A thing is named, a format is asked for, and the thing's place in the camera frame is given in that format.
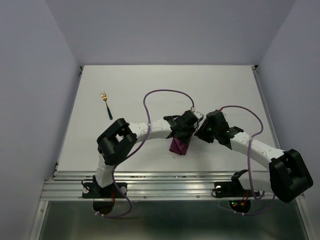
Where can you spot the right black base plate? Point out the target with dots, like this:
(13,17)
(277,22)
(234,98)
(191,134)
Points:
(229,189)

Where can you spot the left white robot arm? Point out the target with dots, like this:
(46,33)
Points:
(116,142)

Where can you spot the purple cloth napkin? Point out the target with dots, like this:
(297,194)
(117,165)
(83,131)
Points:
(178,147)

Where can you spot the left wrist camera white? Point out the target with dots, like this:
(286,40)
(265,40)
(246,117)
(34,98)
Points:
(198,115)

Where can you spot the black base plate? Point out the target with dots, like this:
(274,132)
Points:
(229,189)
(93,191)

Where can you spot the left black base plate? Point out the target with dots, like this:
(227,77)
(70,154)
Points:
(93,191)

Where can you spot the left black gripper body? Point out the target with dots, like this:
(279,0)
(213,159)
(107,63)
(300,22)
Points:
(191,129)

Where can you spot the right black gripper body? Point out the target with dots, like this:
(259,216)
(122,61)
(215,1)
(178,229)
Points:
(217,132)

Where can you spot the gold fork dark handle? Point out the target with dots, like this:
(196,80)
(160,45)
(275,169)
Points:
(105,99)

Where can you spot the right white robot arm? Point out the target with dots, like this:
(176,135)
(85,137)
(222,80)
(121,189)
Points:
(287,175)

